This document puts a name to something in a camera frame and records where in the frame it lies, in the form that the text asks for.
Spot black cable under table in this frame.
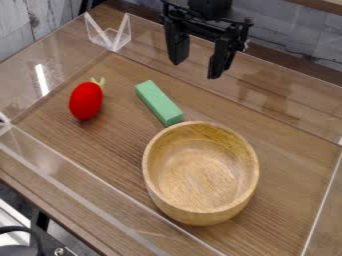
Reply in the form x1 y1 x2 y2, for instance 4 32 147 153
0 225 44 256

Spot clear acrylic corner bracket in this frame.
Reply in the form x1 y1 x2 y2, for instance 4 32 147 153
84 12 131 52

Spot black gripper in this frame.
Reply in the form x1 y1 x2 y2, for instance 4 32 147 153
160 0 253 79

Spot red felt strawberry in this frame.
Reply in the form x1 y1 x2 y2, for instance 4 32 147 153
68 78 105 121

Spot clear acrylic tray wall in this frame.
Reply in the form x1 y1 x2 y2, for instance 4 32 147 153
0 15 342 256

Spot green rectangular block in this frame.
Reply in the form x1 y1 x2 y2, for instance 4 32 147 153
135 80 184 127

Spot round wooden bowl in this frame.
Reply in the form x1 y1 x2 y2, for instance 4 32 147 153
141 121 259 226

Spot black metal table leg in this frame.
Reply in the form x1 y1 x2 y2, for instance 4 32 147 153
30 208 96 256

